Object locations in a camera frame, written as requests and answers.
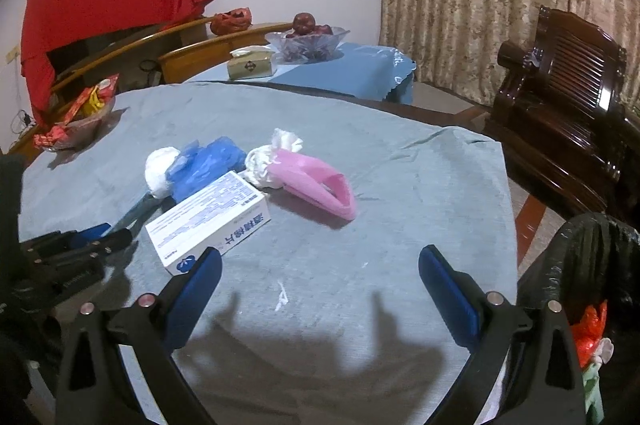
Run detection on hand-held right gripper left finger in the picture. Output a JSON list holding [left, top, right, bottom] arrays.
[[54, 246, 224, 425]]

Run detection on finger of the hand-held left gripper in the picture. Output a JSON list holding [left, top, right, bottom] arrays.
[[30, 222, 112, 256], [75, 229, 133, 266]]

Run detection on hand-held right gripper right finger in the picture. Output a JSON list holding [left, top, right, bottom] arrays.
[[417, 245, 587, 425]]

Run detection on white cardboard box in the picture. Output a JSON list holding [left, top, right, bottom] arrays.
[[145, 170, 272, 276]]

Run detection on white tissue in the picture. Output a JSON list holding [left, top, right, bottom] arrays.
[[245, 128, 304, 189], [145, 146, 182, 198], [592, 337, 614, 364]]

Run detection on blue plastic bag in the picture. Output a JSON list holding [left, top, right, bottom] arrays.
[[116, 136, 249, 232]]

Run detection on black lined bin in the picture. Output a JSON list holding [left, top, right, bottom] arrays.
[[517, 212, 640, 425]]

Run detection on orange foam fruit net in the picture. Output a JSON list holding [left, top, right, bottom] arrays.
[[571, 301, 608, 368]]

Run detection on pink plastic bag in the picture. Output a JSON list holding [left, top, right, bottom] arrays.
[[270, 148, 357, 221]]

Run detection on green rubber glove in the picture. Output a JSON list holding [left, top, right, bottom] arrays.
[[582, 357, 606, 425]]

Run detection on glass snack bowl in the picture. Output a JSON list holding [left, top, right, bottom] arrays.
[[47, 105, 117, 152]]

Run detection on small red snack packet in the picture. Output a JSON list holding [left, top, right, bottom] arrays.
[[34, 125, 76, 150]]

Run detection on yellow snack packet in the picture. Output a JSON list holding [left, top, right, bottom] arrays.
[[85, 92, 108, 116]]

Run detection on black television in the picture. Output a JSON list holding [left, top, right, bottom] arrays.
[[47, 25, 166, 80]]

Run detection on light wooden cabinet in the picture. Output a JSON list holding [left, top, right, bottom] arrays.
[[10, 16, 296, 156]]

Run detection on beige tissue box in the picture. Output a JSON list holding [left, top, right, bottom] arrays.
[[226, 46, 277, 80]]

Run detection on dark wooden armchair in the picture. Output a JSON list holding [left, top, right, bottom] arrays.
[[480, 5, 640, 226]]

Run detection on red plastic bag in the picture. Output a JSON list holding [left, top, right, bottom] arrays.
[[210, 7, 252, 36]]

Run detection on blue covered side table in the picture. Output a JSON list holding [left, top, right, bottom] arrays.
[[182, 42, 417, 106]]

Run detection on glass fruit bowl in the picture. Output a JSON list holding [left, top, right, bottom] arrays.
[[264, 25, 351, 64]]

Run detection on large dark red apple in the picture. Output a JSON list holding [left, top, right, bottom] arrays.
[[291, 11, 317, 36]]

